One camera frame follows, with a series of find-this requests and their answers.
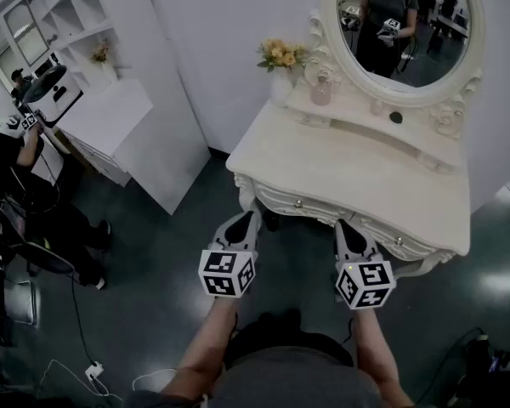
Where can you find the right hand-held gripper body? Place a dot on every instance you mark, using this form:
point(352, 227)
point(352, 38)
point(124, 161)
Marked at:
point(365, 285)

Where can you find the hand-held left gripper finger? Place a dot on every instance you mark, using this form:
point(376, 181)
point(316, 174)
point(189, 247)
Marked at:
point(224, 233)
point(256, 230)

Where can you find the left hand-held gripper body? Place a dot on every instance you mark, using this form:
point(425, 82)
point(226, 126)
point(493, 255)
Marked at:
point(227, 272)

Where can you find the person's left forearm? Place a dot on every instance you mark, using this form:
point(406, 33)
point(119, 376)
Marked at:
point(204, 347)

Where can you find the person's right forearm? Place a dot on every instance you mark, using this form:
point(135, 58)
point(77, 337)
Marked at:
point(376, 347)

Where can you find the white dressing table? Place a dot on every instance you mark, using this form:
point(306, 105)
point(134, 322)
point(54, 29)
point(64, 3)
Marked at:
point(344, 172)

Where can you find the person's black trousers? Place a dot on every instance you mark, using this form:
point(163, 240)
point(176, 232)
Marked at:
point(280, 338)

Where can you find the person's gray shirt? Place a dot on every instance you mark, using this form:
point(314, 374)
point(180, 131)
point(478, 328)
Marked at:
point(289, 383)

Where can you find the black round object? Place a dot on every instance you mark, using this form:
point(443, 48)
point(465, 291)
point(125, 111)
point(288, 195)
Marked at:
point(395, 117)

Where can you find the white flower vase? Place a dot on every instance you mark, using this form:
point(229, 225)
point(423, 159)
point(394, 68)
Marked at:
point(280, 91)

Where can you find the black bag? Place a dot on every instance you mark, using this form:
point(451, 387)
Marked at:
point(484, 368)

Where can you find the white cabinet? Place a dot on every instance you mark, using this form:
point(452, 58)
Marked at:
point(110, 117)

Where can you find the white power strip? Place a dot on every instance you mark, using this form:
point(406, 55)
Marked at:
point(94, 370)

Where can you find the yellow flower bouquet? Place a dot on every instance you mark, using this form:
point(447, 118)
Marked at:
point(282, 53)

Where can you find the black office chair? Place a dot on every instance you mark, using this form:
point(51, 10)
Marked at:
point(47, 255)

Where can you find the oval white framed mirror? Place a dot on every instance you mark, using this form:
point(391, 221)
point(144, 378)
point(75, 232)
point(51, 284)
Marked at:
point(408, 36)

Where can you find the white appliance with dark lid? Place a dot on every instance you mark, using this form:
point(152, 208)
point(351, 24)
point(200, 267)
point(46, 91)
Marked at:
point(55, 96)

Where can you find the small yellow flower bunch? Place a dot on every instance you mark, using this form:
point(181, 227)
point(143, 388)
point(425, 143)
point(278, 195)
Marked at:
point(100, 52)

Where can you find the white shelf unit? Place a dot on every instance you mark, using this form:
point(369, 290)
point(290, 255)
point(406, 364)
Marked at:
point(74, 13)

